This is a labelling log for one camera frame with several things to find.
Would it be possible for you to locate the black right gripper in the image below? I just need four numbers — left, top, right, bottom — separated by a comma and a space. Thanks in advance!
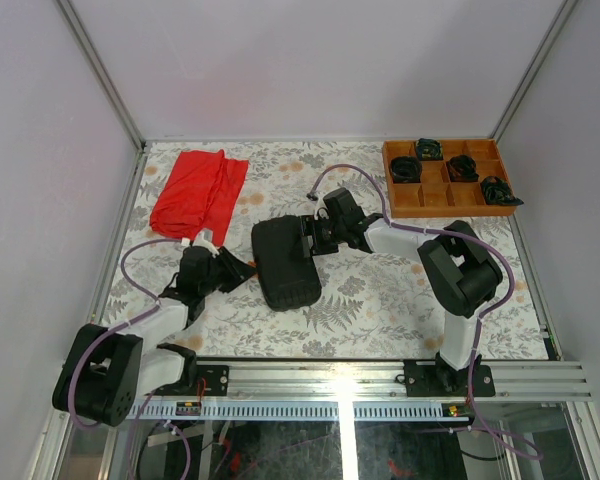
290, 216, 346, 262

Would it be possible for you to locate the black strap bundle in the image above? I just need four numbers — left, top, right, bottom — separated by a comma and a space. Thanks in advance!
389, 155, 423, 185
478, 176, 524, 209
445, 154, 478, 184
413, 138, 443, 162

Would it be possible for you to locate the black plastic tool case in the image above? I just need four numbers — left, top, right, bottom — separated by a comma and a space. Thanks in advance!
251, 215, 322, 312

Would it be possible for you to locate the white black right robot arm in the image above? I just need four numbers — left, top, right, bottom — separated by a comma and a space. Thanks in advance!
296, 188, 503, 395

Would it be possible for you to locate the orange compartment tray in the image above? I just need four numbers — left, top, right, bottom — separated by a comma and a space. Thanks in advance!
382, 139, 516, 218

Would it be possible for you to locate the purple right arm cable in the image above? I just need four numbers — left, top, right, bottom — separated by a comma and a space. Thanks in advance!
305, 163, 516, 361

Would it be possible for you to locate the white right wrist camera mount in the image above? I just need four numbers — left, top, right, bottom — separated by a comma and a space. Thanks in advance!
313, 197, 330, 220

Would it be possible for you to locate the red folded cloth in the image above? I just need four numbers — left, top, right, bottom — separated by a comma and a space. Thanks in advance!
149, 150, 249, 246

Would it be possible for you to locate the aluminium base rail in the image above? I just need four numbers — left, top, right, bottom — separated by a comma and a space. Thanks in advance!
54, 358, 594, 421

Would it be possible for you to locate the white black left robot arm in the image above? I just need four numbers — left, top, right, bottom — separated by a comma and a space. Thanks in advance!
51, 246, 256, 429

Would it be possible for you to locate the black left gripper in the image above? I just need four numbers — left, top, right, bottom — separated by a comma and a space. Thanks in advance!
202, 247, 260, 297

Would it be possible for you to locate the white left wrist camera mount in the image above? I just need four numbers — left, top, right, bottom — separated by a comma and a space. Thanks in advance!
181, 229, 218, 254

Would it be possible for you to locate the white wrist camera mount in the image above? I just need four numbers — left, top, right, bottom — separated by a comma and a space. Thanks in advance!
313, 197, 330, 220
181, 229, 218, 254

